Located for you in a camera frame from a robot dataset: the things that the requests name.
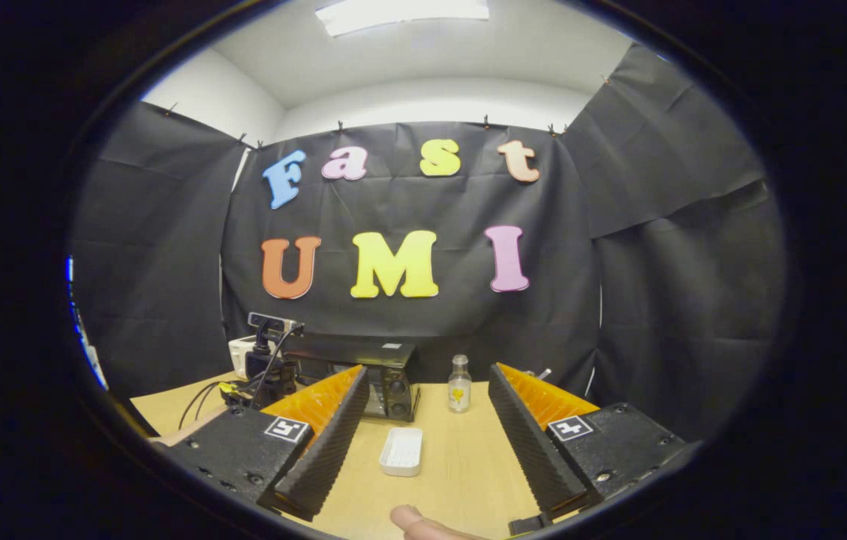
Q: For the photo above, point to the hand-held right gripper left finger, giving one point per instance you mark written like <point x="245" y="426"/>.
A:
<point x="329" y="442"/>

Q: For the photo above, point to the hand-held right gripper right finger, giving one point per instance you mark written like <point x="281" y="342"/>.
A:
<point x="528" y="442"/>

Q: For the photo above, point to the black electric oven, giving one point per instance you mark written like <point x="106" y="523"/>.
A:
<point x="393" y="390"/>

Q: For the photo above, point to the white toaster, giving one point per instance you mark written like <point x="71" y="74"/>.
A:
<point x="241" y="356"/>

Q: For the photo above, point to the white rectangular tray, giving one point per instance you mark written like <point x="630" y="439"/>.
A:
<point x="401" y="452"/>

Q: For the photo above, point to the clear bottle yellow label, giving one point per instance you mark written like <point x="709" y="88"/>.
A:
<point x="459" y="390"/>

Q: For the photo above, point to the black backdrop cloth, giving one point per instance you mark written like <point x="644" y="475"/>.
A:
<point x="656" y="262"/>

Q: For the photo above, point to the large ceiling light panel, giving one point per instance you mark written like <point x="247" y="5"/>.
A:
<point x="400" y="15"/>

